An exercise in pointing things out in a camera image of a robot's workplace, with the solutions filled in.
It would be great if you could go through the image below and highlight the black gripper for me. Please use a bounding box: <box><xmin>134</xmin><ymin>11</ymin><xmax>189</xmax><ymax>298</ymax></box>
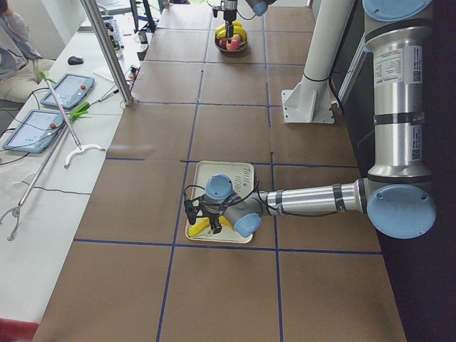
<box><xmin>222</xmin><ymin>0</ymin><xmax>237</xmax><ymax>43</ymax></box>
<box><xmin>184</xmin><ymin>197</ymin><xmax>232</xmax><ymax>234</ymax></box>

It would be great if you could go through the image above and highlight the yellow banana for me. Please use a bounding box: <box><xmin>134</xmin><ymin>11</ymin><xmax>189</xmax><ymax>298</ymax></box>
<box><xmin>187</xmin><ymin>216</ymin><xmax>233</xmax><ymax>237</ymax></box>
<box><xmin>234</xmin><ymin>26</ymin><xmax>247</xmax><ymax>41</ymax></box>
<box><xmin>215</xmin><ymin>29</ymin><xmax>227</xmax><ymax>39</ymax></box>
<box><xmin>232</xmin><ymin>21</ymin><xmax>243</xmax><ymax>30</ymax></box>

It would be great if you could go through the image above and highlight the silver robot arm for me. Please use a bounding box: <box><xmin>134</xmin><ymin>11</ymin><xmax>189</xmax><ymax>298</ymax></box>
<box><xmin>184</xmin><ymin>1</ymin><xmax>436</xmax><ymax>239</ymax></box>
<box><xmin>213</xmin><ymin>0</ymin><xmax>275</xmax><ymax>42</ymax></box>

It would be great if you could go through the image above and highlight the brown wicker basket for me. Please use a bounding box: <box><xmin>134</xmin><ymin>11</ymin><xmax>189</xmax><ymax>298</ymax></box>
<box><xmin>214</xmin><ymin>26</ymin><xmax>248</xmax><ymax>53</ymax></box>

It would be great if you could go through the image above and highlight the dark red mango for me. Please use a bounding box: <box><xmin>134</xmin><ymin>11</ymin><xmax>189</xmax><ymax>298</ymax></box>
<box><xmin>218</xmin><ymin>38</ymin><xmax>228</xmax><ymax>50</ymax></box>

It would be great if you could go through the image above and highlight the red apple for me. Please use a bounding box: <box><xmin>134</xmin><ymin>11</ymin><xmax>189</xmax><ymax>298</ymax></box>
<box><xmin>227</xmin><ymin>39</ymin><xmax>240</xmax><ymax>51</ymax></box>

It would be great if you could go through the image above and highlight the white bear tray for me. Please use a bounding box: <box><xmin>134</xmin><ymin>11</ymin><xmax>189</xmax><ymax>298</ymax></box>
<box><xmin>185</xmin><ymin>161</ymin><xmax>254</xmax><ymax>244</ymax></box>

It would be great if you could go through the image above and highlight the small metal cylinder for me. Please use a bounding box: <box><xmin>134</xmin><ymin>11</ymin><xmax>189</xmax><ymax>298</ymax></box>
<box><xmin>138</xmin><ymin>31</ymin><xmax>147</xmax><ymax>44</ymax></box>

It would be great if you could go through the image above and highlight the white pillar with base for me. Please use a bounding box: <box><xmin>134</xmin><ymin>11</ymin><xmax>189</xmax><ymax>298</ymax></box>
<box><xmin>281</xmin><ymin>0</ymin><xmax>355</xmax><ymax>124</ymax></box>

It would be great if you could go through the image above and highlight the black computer mouse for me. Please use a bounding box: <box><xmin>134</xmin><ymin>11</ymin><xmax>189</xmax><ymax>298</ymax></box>
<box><xmin>67</xmin><ymin>56</ymin><xmax>84</xmax><ymax>66</ymax></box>

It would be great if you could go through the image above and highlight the green plastic clip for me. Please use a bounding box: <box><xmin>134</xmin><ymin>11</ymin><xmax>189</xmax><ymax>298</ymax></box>
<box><xmin>69</xmin><ymin>102</ymin><xmax>90</xmax><ymax>122</ymax></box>

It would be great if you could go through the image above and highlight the far blue teach pendant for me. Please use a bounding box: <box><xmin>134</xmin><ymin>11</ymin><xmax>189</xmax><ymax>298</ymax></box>
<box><xmin>49</xmin><ymin>73</ymin><xmax>95</xmax><ymax>110</ymax></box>

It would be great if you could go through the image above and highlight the blue teach pendant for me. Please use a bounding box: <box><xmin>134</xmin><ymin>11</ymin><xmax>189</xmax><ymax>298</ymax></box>
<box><xmin>2</xmin><ymin>109</ymin><xmax>64</xmax><ymax>153</ymax></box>
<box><xmin>49</xmin><ymin>73</ymin><xmax>95</xmax><ymax>110</ymax></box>

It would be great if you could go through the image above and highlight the near blue teach pendant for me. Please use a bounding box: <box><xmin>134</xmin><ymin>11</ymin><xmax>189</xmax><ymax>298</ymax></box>
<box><xmin>2</xmin><ymin>109</ymin><xmax>64</xmax><ymax>153</ymax></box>

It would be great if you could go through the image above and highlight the long metal grabber tool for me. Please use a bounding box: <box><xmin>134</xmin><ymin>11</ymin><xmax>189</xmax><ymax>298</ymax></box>
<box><xmin>39</xmin><ymin>71</ymin><xmax>105</xmax><ymax>169</ymax></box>

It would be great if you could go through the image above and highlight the seated person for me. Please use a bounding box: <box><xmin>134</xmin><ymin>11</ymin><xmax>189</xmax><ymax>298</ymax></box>
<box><xmin>1</xmin><ymin>1</ymin><xmax>55</xmax><ymax>103</ymax></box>

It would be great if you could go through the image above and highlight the aluminium frame post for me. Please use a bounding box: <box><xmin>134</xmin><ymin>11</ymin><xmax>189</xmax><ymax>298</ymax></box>
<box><xmin>81</xmin><ymin>0</ymin><xmax>134</xmax><ymax>106</ymax></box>

